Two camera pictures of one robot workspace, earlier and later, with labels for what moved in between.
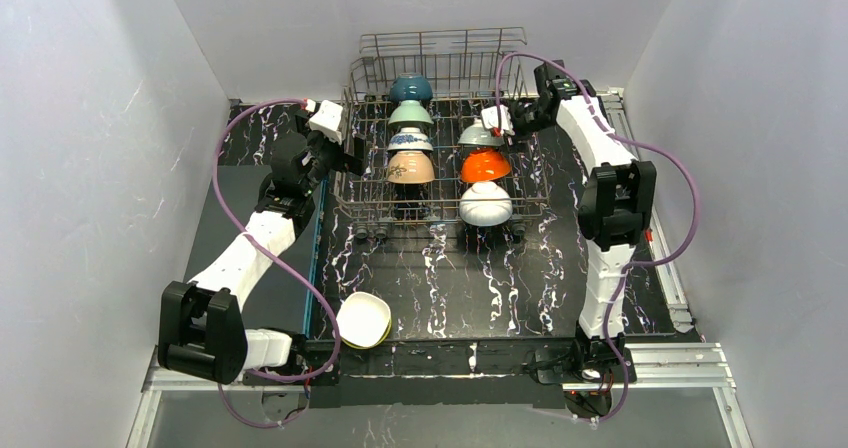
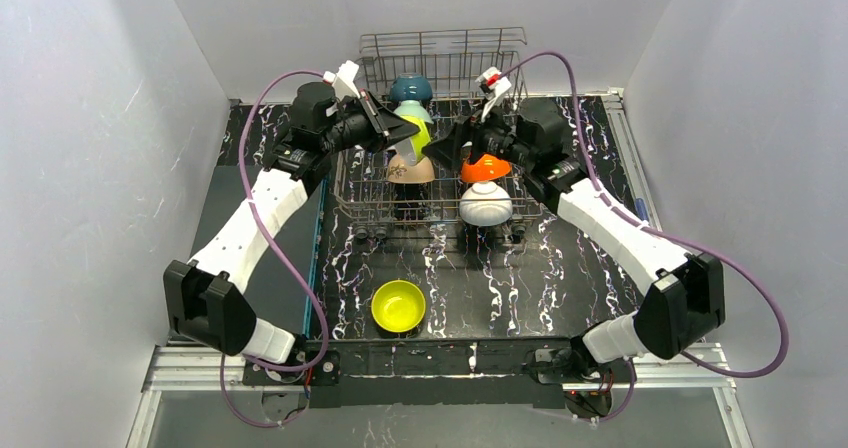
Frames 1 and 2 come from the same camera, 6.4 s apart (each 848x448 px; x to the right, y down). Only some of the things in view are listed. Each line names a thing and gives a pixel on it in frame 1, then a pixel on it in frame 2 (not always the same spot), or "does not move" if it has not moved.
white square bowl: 363,320 → 410,150
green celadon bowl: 410,110 does not move
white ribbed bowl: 485,204 does not move
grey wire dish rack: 412,146 does not move
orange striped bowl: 484,165 does not move
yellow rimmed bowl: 363,333 → 398,306
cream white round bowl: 410,167 does not move
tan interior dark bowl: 410,87 does not move
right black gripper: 518,119 → 474,139
